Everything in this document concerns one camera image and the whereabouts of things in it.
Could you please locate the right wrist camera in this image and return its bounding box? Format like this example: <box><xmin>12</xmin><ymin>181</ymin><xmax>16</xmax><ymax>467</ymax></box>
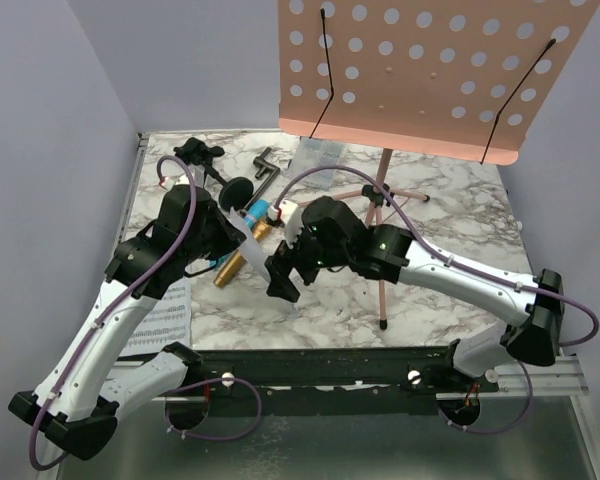
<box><xmin>266</xmin><ymin>200</ymin><xmax>303</xmax><ymax>248</ymax></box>

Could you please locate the clear plastic compartment box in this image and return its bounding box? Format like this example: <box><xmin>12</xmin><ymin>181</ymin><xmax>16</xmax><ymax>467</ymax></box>
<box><xmin>287</xmin><ymin>137</ymin><xmax>347</xmax><ymax>190</ymax></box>

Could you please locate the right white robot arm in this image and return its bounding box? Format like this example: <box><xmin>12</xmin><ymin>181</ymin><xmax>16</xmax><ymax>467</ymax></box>
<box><xmin>265</xmin><ymin>196</ymin><xmax>563</xmax><ymax>377</ymax></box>

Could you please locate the black round-base mic stand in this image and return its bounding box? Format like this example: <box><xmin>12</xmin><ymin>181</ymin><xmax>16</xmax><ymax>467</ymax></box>
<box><xmin>205</xmin><ymin>166</ymin><xmax>254</xmax><ymax>212</ymax></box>

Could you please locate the gold toy microphone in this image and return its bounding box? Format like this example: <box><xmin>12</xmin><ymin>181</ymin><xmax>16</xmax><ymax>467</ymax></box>
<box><xmin>214</xmin><ymin>219</ymin><xmax>272</xmax><ymax>288</ymax></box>

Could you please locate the black mic clip stand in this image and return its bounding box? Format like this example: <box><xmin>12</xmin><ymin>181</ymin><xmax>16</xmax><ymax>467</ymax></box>
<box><xmin>173</xmin><ymin>137</ymin><xmax>225</xmax><ymax>168</ymax></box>

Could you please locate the dark metal drum key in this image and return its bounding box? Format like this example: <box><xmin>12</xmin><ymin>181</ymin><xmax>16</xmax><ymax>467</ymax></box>
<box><xmin>245</xmin><ymin>147</ymin><xmax>281</xmax><ymax>210</ymax></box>

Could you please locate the pink perforated music stand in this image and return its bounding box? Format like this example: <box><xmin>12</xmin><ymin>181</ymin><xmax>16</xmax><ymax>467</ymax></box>
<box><xmin>276</xmin><ymin>0</ymin><xmax>600</xmax><ymax>331</ymax></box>

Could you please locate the aluminium extrusion frame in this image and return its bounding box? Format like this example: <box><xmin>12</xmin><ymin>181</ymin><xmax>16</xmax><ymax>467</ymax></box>
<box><xmin>34</xmin><ymin>132</ymin><xmax>596</xmax><ymax>480</ymax></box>

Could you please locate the sheet music page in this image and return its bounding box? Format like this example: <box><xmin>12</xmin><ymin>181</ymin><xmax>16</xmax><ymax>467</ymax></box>
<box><xmin>238</xmin><ymin>213</ymin><xmax>299</xmax><ymax>290</ymax></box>
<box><xmin>120</xmin><ymin>278</ymin><xmax>192</xmax><ymax>357</ymax></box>

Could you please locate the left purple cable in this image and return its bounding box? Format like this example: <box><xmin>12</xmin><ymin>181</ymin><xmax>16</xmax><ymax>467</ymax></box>
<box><xmin>28</xmin><ymin>155</ymin><xmax>264</xmax><ymax>472</ymax></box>

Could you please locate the blue toy microphone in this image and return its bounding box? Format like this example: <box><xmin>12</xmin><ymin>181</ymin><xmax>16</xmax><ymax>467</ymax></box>
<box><xmin>204</xmin><ymin>199</ymin><xmax>274</xmax><ymax>271</ymax></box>

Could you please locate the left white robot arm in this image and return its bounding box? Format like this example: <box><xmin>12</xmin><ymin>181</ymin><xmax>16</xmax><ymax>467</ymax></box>
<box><xmin>8</xmin><ymin>184</ymin><xmax>245</xmax><ymax>460</ymax></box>

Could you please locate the black mounting base rail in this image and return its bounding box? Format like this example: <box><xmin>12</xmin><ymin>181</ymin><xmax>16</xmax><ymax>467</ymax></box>
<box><xmin>82</xmin><ymin>344</ymin><xmax>576</xmax><ymax>419</ymax></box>

